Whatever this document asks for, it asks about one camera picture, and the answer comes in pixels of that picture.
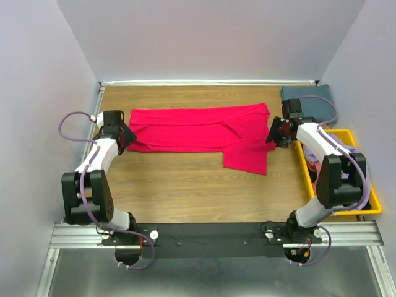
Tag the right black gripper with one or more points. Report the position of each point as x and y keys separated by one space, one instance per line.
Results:
x=272 y=135

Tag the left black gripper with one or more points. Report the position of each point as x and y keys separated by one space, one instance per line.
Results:
x=129 y=137

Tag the red t shirt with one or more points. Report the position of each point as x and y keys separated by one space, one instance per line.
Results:
x=238 y=132

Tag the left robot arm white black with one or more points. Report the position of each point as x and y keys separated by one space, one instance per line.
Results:
x=86 y=192

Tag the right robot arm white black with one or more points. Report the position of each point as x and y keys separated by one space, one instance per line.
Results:
x=341 y=184

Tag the lavender t shirt in bin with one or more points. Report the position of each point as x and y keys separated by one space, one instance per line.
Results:
x=343 y=145

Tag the folded grey-blue t shirt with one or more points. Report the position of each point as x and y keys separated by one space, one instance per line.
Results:
x=316 y=101

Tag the pink garment in bin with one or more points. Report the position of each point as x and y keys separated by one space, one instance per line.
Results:
x=314 y=170

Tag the yellow plastic bin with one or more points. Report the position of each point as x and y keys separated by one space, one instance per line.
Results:
x=373 y=206

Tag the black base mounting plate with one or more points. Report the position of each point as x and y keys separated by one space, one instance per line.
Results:
x=211 y=240

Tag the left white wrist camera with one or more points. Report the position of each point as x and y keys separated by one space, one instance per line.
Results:
x=97 y=120

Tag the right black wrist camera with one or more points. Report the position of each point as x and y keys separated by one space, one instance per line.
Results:
x=291 y=108

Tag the aluminium left side rail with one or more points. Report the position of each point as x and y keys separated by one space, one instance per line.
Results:
x=89 y=140

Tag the aluminium rail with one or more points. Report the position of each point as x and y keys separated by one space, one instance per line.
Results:
x=89 y=140
x=362 y=233

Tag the aluminium front rail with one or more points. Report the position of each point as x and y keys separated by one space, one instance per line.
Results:
x=362 y=233

